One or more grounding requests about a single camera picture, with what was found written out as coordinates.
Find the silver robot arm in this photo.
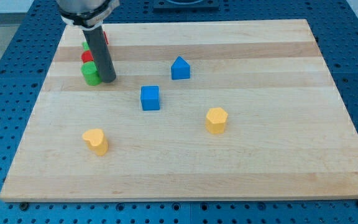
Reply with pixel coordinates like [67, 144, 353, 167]
[56, 0, 120, 30]

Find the blue cube block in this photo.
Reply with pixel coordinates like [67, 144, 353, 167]
[140, 86, 160, 111]

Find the wooden board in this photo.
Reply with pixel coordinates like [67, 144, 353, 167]
[0, 19, 358, 202]

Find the yellow hexagon block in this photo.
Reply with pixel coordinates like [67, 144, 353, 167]
[205, 107, 228, 134]

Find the blue triangular prism block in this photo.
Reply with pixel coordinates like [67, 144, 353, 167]
[171, 56, 190, 80]

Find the yellow heart block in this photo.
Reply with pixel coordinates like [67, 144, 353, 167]
[82, 129, 109, 156]

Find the green cylinder block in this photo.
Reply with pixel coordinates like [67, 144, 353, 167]
[81, 61, 102, 86]

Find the small red block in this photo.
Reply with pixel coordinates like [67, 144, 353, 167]
[103, 31, 109, 45]

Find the red cylinder block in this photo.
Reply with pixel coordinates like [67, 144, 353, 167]
[81, 50, 94, 63]

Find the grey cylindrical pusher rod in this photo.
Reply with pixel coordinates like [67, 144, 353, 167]
[83, 26, 116, 83]

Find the small green block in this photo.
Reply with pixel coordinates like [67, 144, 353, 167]
[82, 42, 90, 51]

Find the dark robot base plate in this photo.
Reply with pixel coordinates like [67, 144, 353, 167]
[153, 0, 219, 11]

